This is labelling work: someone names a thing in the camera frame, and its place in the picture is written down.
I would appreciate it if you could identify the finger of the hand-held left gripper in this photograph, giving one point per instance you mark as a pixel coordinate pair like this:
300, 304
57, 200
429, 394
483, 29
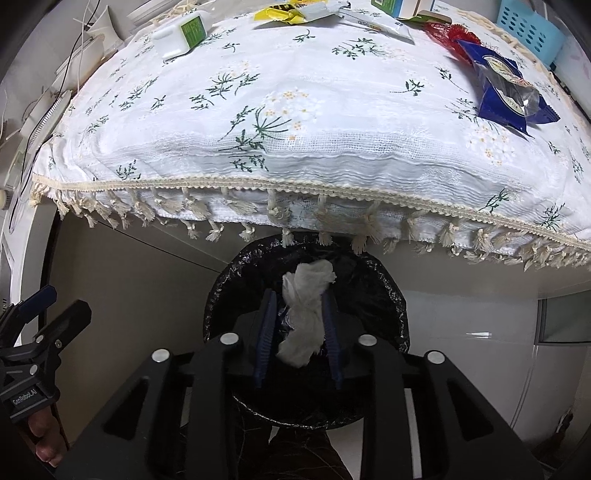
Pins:
41, 297
69, 318

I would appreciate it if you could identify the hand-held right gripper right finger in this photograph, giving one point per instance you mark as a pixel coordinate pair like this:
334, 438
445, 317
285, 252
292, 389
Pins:
331, 341

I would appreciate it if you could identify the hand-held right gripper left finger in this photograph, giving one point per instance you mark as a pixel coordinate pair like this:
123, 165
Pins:
265, 341

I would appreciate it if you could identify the white tissue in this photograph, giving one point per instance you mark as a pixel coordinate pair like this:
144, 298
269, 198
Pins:
304, 323

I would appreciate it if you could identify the black bag-lined trash bin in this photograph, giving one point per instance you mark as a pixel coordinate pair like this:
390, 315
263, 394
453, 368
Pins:
369, 295

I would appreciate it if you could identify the person's left hand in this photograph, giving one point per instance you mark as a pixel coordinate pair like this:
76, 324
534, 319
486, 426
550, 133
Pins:
46, 443

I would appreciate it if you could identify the dark printed clothing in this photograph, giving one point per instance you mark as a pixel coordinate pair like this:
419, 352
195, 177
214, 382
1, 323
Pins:
300, 457

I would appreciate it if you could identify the white floral tablecloth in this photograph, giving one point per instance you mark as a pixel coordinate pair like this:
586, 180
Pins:
323, 138

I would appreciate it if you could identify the dark blue snack packet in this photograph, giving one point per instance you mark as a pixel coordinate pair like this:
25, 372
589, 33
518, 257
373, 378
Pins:
498, 92

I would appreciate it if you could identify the white carton with green face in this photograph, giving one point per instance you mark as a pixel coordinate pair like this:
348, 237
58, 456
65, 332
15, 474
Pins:
182, 32

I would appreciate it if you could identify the long white plastic wrapper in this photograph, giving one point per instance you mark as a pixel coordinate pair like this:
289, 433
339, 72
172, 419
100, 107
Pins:
378, 25

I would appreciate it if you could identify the red mesh wrapper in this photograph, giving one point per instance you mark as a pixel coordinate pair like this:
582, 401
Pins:
443, 34

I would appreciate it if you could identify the yellow packet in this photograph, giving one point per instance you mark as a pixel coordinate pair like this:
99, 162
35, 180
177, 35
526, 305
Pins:
281, 13

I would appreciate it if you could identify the white printed packet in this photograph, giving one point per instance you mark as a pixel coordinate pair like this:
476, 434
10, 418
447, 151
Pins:
323, 11

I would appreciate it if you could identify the beige green packet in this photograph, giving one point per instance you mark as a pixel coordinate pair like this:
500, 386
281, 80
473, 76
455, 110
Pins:
429, 17

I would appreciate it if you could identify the white pale blue box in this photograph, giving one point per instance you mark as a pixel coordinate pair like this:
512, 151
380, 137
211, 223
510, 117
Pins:
415, 4

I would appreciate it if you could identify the blue plastic utensil basket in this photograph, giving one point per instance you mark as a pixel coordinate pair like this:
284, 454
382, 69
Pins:
531, 23

